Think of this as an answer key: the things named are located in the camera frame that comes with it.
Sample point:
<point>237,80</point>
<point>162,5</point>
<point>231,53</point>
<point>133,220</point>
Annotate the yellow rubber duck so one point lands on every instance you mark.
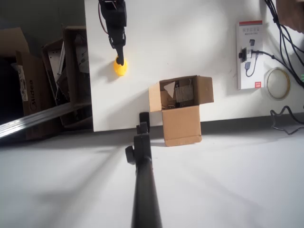
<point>122,70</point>

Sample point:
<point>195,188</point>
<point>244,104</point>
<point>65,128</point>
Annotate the plain brown carton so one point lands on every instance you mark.
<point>12,40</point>

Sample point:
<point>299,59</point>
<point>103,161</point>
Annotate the white paper piece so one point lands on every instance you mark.
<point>169,89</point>

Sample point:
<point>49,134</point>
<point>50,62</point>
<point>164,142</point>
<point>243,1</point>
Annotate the black camera stand pole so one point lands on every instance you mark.
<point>145,190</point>

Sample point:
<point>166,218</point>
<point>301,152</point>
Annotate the small black webcam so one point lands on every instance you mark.
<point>242,55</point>

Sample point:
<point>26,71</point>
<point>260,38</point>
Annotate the aluminium rail bundle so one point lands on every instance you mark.
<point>35,118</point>

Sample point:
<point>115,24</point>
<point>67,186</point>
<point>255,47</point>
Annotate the white flat product box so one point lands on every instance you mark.
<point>244,80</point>

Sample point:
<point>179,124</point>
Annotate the open cardboard box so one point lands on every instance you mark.
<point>181,123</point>

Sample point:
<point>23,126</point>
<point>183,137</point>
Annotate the green connector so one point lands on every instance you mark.
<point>302,78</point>

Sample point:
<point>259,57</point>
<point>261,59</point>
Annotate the grey ribbed pad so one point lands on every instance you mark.
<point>184,93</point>

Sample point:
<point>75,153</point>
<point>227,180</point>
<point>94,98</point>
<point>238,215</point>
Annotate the tape roll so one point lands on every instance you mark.
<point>288,83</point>

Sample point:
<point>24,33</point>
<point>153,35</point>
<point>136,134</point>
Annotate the perforated metal plates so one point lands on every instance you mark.
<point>55,71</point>

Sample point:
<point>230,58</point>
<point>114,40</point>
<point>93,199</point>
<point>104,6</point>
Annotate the Midea printed carton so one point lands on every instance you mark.
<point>38,95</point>

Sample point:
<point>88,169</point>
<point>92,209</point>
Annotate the carton with metal parts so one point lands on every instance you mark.
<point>70,47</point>

